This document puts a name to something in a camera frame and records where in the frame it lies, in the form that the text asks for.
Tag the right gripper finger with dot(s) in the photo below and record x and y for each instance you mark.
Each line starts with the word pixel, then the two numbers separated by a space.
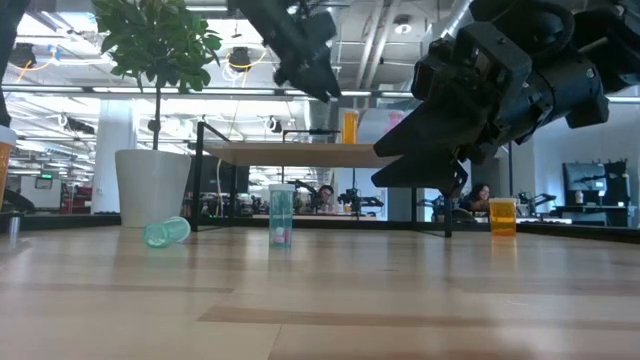
pixel 425 175
pixel 435 132

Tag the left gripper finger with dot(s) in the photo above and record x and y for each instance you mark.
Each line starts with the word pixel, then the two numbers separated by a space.
pixel 320 77
pixel 295 84

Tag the purple medicine bottle white cap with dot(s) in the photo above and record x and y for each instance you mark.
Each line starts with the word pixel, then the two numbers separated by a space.
pixel 395 119

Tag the tall orange medicine bottle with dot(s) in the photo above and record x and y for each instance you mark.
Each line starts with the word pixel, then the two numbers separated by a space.
pixel 350 127

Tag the short wide orange medicine bottle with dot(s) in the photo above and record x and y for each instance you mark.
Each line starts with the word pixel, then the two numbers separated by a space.
pixel 502 217
pixel 4 165

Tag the teal medicine bottle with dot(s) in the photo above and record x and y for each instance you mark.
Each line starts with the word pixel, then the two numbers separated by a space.
pixel 165 233
pixel 281 215

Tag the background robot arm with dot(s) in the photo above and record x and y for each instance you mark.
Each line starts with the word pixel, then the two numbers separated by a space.
pixel 357 200

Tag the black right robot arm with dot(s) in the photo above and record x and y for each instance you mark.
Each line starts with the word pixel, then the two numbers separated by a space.
pixel 570 90

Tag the person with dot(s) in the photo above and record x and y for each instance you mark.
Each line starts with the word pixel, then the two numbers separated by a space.
pixel 326 192
pixel 479 195

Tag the light wooden background desk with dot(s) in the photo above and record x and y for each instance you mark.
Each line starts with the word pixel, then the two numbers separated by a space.
pixel 360 217

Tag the round ceiling spotlight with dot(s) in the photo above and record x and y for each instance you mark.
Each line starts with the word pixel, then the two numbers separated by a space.
pixel 402 28

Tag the green leafy plant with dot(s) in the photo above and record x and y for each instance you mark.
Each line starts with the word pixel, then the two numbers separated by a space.
pixel 160 50

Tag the black computer monitor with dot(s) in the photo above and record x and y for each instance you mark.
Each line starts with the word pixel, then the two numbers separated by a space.
pixel 585 177

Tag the white plant pot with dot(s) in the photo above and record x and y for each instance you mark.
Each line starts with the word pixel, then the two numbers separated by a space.
pixel 152 190

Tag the black background cabinet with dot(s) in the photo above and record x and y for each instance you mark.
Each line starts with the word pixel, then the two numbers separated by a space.
pixel 617 185

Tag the long ceiling light strip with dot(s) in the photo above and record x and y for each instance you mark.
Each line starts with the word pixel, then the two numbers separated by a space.
pixel 60 89

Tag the green exit sign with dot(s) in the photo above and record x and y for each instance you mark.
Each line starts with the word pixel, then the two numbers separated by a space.
pixel 46 176

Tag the wooden shelf black metal frame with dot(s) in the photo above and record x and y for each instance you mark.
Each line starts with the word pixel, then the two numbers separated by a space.
pixel 300 155

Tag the black aluminium table frame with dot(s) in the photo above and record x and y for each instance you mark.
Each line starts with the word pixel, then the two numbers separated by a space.
pixel 60 222

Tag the small silver metal post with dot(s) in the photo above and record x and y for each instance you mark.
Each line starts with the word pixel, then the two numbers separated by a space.
pixel 13 227

